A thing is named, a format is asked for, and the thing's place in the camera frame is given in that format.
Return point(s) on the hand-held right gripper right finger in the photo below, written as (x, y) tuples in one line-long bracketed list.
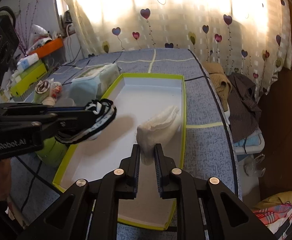
[(158, 170)]

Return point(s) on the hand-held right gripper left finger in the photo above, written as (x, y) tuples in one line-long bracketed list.
[(136, 170)]

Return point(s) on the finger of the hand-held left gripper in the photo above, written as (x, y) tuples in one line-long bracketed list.
[(61, 109), (73, 122)]

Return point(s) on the black white striped sock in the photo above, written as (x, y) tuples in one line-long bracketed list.
[(42, 87), (101, 120)]

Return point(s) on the green-edged white box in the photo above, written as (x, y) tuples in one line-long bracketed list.
[(98, 160)]

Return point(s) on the person's left hand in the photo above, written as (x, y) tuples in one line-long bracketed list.
[(1, 177)]

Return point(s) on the beige rolled sock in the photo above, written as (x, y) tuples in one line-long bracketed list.
[(48, 101)]

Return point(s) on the plastic bag with red contents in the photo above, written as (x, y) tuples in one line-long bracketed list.
[(57, 88)]

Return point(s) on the lime green rolled sock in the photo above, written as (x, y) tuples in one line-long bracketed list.
[(52, 152)]

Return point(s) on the lime green carton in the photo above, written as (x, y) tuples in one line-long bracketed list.
[(28, 77)]

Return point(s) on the blue wet wipes pack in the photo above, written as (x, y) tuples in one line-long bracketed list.
[(96, 80)]

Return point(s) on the white blue carton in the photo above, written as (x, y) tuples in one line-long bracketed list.
[(27, 62)]

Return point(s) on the orange shelf tray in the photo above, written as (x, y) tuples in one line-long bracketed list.
[(51, 47)]

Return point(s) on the white plastic bag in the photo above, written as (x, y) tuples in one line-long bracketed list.
[(39, 33)]

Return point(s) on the blue checked bedsheet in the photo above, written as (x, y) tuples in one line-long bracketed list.
[(206, 100)]

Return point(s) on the purple decorative twigs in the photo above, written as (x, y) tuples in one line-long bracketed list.
[(26, 27)]

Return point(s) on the black electronic device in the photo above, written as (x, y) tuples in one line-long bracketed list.
[(68, 16)]

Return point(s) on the clear plastic bag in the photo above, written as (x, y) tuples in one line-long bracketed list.
[(254, 165)]

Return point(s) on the white plastic basket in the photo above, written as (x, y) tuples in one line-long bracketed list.
[(256, 145)]

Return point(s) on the dark checkered shirt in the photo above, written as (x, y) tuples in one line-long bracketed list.
[(243, 105)]

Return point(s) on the tan knitted sweater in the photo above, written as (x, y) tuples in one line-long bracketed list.
[(218, 80)]

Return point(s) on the colourful striped quilt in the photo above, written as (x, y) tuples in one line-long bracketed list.
[(281, 215)]

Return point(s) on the heart print curtain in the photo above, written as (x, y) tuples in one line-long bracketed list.
[(173, 25)]

